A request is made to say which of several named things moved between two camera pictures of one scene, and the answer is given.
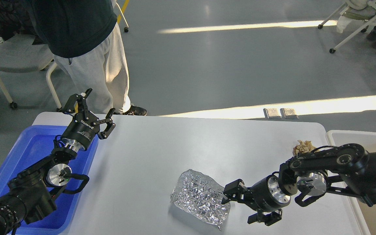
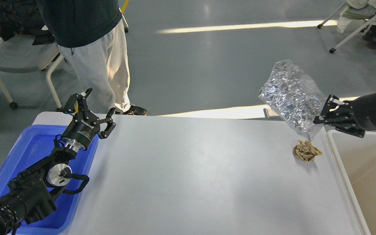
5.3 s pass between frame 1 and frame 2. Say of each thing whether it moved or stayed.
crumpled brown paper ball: stayed
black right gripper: moved
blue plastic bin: stayed
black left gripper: stayed
